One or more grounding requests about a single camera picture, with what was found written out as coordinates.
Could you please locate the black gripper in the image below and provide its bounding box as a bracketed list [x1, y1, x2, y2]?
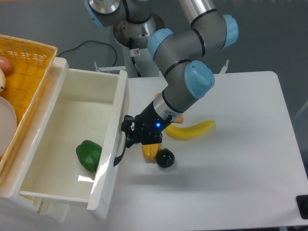
[121, 102, 172, 148]

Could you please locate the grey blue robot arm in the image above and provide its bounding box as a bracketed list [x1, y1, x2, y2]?
[85, 0, 239, 147]

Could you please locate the white drawer cabinet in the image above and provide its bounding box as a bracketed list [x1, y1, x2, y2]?
[0, 57, 70, 231]

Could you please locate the yellow bell pepper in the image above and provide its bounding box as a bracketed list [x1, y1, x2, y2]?
[142, 143, 160, 163]

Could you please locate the black eggplant toy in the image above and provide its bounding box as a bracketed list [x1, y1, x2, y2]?
[155, 148, 175, 168]

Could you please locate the yellow banana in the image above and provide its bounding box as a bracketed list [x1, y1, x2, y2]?
[165, 120, 215, 140]

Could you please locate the orange croissant bread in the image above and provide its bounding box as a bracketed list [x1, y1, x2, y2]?
[153, 93, 183, 124]

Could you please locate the green bell pepper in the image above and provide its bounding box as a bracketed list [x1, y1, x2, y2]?
[76, 140, 102, 173]

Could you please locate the yellow woven basket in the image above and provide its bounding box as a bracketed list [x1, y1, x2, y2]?
[0, 35, 58, 172]

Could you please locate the white plate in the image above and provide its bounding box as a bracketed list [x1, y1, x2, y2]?
[0, 97, 17, 157]

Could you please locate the white onion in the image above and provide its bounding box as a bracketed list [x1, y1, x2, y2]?
[0, 70, 6, 91]

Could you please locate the red apple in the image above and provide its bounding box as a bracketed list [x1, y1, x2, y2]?
[0, 55, 13, 75]

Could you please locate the black corner device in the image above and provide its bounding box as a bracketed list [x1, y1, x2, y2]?
[296, 194, 308, 219]

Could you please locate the black cable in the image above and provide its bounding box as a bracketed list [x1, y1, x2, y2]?
[57, 40, 118, 67]

